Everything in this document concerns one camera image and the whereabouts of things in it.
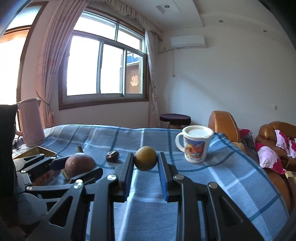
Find purple round onion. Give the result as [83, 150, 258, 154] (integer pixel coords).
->
[61, 146, 97, 181]

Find brown leather chair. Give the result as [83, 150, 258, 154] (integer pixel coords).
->
[208, 110, 241, 143]

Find brown longan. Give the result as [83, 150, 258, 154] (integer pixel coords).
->
[134, 146, 158, 171]

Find blue plaid tablecloth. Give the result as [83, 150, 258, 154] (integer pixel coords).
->
[14, 124, 290, 241]

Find white cartoon mug with lid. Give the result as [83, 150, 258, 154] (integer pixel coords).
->
[175, 125, 214, 164]

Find orange mandarin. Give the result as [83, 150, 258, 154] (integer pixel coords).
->
[34, 172, 50, 186]

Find pink left curtain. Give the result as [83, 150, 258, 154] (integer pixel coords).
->
[35, 1, 88, 128]

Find pink metal tin box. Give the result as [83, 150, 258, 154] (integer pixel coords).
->
[12, 146, 61, 186]

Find window with brown frame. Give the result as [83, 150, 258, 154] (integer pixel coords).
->
[58, 7, 149, 110]

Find dark round stool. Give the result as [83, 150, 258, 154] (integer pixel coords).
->
[159, 113, 191, 130]

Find pink electric kettle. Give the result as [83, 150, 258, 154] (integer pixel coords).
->
[16, 98, 45, 147]

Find white air conditioner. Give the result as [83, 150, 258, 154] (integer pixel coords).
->
[171, 35, 206, 48]

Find brown leather sofa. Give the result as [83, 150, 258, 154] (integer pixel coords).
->
[255, 121, 295, 212]

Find pink right curtain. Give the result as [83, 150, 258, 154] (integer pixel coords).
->
[101, 0, 164, 129]

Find pink curtain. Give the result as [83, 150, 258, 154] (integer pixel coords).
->
[35, 1, 88, 128]
[101, 0, 164, 129]

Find dark water chestnut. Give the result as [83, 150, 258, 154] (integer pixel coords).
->
[105, 150, 119, 163]

